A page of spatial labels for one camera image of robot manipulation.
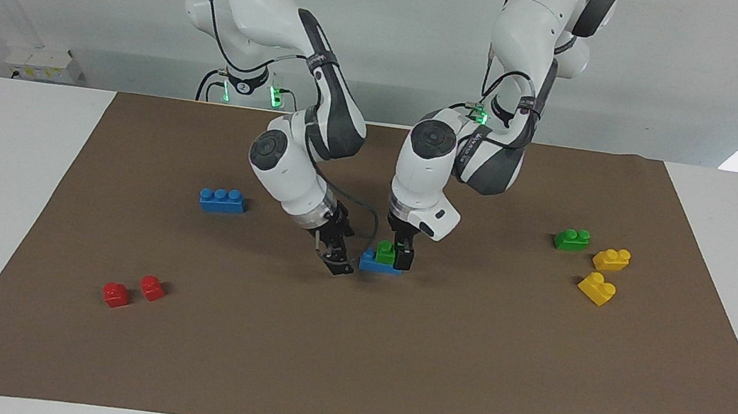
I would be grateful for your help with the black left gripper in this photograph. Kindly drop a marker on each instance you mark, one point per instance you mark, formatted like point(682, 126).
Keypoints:
point(400, 232)

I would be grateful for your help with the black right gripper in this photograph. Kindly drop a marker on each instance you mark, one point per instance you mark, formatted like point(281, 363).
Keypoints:
point(336, 228)

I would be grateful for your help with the green two-stud toy block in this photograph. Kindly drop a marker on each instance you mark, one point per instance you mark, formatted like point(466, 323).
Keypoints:
point(571, 241)
point(386, 252)

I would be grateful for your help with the blue three-stud toy block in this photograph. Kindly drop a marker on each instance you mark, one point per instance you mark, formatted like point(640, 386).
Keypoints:
point(221, 201)
point(372, 263)

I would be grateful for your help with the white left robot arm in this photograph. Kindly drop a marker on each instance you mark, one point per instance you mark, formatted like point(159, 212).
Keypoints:
point(537, 15)

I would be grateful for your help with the red one-stud toy block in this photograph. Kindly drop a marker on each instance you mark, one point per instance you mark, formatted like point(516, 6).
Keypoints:
point(152, 288)
point(115, 295)

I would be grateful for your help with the yellow two-stud toy block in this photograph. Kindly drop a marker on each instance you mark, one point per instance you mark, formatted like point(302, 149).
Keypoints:
point(611, 260)
point(597, 289)

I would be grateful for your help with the brown table mat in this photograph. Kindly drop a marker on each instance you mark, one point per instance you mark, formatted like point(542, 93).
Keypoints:
point(391, 367)

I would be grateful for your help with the white power strip box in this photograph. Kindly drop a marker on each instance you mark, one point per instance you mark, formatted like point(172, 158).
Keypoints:
point(45, 65)

